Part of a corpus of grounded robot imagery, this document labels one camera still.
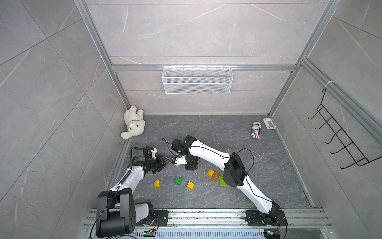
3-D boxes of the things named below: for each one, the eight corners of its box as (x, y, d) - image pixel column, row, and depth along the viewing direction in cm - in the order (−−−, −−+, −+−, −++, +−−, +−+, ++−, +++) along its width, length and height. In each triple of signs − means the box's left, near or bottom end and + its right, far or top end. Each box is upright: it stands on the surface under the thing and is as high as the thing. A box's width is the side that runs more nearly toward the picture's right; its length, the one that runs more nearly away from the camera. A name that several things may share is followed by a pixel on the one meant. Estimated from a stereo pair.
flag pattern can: (250, 138, 108) (252, 135, 105) (252, 124, 117) (253, 120, 114) (259, 140, 107) (260, 137, 104) (259, 125, 116) (261, 122, 113)
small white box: (266, 129, 114) (267, 127, 112) (262, 120, 120) (263, 118, 118) (274, 129, 114) (276, 127, 112) (270, 120, 120) (271, 118, 118)
